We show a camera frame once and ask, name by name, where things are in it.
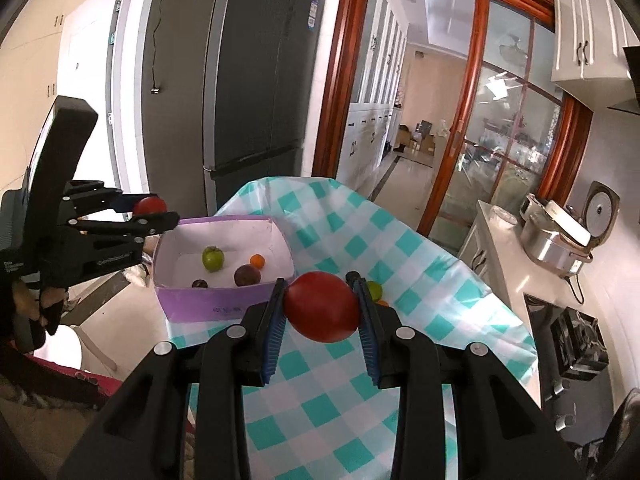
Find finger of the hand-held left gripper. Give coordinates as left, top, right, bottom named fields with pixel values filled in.
left=70, top=211, right=181, bottom=251
left=62, top=179, right=138, bottom=213

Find purple passion fruit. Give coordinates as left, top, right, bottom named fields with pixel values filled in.
left=234, top=264, right=262, bottom=287

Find wooden sliding glass door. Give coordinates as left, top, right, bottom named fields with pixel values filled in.
left=312, top=0, right=593, bottom=256

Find grey refrigerator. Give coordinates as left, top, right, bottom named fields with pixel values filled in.
left=141, top=0, right=325, bottom=216

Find person's left hand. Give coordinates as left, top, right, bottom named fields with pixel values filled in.
left=12, top=280, right=68, bottom=323

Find red cherry tomato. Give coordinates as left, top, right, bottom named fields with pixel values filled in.
left=133, top=196, right=168, bottom=216
left=283, top=271, right=360, bottom=344

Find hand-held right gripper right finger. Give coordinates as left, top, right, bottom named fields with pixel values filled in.
left=345, top=271, right=586, bottom=480

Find white wall cabinets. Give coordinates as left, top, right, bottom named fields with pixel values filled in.
left=551, top=0, right=640, bottom=106

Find white hallway cabinets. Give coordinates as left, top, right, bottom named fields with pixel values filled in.
left=347, top=0, right=408, bottom=196

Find white built-in wardrobe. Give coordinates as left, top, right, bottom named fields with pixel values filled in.
left=0, top=0, right=131, bottom=196

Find white kitchen counter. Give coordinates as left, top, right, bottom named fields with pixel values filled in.
left=457, top=199, right=551, bottom=411

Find small green tomato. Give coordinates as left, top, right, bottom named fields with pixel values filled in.
left=202, top=245, right=226, bottom=273

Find dark range hood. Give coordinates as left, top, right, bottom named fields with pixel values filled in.
left=607, top=45, right=640, bottom=113

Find white rice cooker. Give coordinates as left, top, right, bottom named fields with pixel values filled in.
left=520, top=180, right=621, bottom=277

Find purple cardboard box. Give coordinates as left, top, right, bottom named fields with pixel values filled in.
left=151, top=215, right=296, bottom=325

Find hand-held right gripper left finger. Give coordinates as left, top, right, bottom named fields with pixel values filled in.
left=57, top=277, right=288, bottom=480

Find black hanging cable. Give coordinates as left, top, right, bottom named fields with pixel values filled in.
left=150, top=0, right=183, bottom=95

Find teal checked tablecloth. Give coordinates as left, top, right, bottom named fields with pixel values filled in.
left=165, top=176, right=538, bottom=480

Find black kitchen appliance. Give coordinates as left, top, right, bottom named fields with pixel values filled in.
left=525, top=294, right=613, bottom=381

